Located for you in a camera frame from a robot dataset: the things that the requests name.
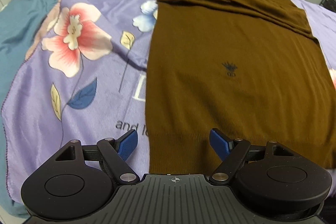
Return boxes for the brown knit sweater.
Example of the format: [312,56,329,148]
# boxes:
[145,0,335,174]

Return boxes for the purple floral bed sheet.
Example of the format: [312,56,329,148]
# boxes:
[1,0,336,205]

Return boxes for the teal blue blanket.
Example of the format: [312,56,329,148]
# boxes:
[0,0,119,219]

